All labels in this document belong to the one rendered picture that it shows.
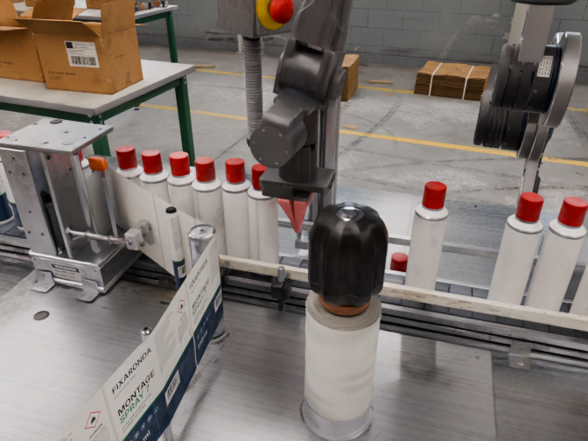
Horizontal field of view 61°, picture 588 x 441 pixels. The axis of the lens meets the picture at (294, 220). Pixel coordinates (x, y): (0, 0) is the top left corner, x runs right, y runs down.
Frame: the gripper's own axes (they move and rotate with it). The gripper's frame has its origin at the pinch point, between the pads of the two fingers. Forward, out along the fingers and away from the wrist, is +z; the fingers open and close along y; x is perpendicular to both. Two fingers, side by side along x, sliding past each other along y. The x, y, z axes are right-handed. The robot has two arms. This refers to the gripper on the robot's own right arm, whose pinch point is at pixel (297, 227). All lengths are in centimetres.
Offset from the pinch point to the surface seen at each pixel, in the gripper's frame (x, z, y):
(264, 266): 1.7, 10.2, -6.5
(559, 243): 4.9, -0.7, 38.4
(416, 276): 4.3, 8.8, 19.1
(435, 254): 4.7, 4.3, 21.5
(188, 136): 173, 62, -114
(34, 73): 129, 19, -167
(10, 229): 3, 13, -63
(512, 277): 4.4, 6.3, 33.3
